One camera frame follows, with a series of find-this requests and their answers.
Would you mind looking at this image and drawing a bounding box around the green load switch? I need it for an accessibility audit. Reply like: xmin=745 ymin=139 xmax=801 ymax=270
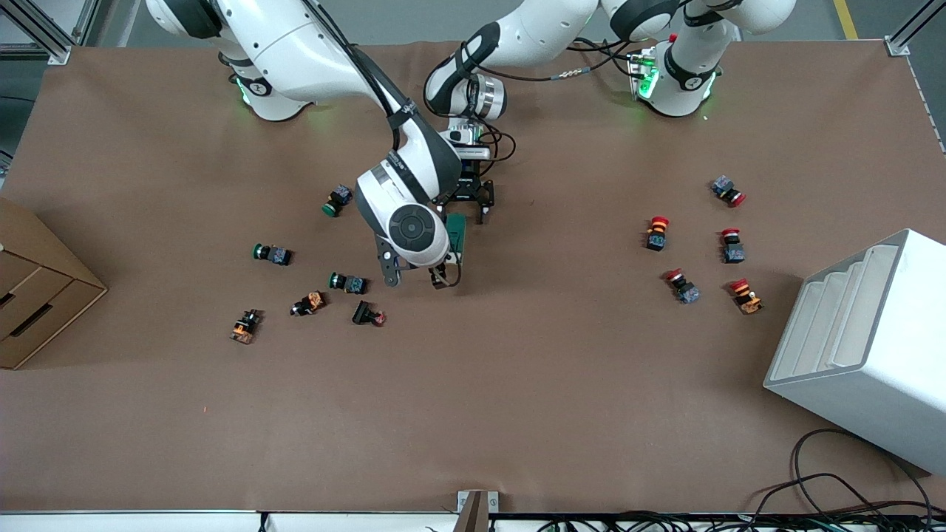
xmin=446 ymin=213 xmax=470 ymax=265

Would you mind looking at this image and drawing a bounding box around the red emergency stop orange block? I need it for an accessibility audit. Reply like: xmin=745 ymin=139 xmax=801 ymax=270
xmin=728 ymin=278 xmax=763 ymax=316

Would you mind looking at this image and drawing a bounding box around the brown cardboard box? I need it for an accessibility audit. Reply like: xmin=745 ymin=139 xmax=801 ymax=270
xmin=0 ymin=196 xmax=109 ymax=370

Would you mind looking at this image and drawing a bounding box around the white plastic slotted bin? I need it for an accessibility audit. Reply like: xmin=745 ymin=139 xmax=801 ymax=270
xmin=763 ymin=228 xmax=946 ymax=477

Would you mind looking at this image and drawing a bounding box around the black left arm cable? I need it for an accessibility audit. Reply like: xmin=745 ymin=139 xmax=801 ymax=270
xmin=462 ymin=37 xmax=659 ymax=178

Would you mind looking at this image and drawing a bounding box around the black switch orange contact block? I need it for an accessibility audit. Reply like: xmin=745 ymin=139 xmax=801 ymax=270
xmin=230 ymin=309 xmax=262 ymax=345

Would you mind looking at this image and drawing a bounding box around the metal bracket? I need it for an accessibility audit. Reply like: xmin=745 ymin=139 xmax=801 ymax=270
xmin=457 ymin=490 xmax=500 ymax=532

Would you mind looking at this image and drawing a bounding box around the black cable bundle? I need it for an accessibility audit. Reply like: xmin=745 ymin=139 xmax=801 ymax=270
xmin=517 ymin=510 xmax=946 ymax=532

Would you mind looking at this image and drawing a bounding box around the white table edge rail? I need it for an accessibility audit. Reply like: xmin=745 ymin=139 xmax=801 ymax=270
xmin=0 ymin=510 xmax=459 ymax=532

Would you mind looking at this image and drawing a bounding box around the black looped cable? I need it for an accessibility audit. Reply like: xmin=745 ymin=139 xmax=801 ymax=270
xmin=746 ymin=429 xmax=933 ymax=518

